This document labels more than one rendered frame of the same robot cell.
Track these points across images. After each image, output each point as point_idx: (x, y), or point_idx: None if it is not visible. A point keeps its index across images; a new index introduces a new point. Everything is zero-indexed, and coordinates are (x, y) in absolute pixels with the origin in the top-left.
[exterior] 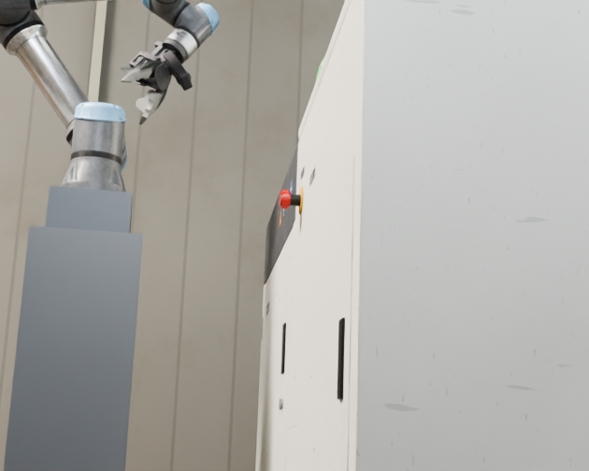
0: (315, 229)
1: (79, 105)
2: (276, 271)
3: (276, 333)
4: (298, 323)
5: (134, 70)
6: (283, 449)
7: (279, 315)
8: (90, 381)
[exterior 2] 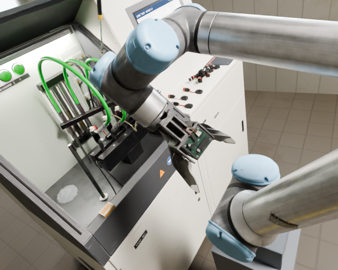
0: (223, 122)
1: (276, 164)
2: (160, 198)
3: (175, 207)
4: (213, 156)
5: (222, 132)
6: (205, 200)
7: (178, 196)
8: None
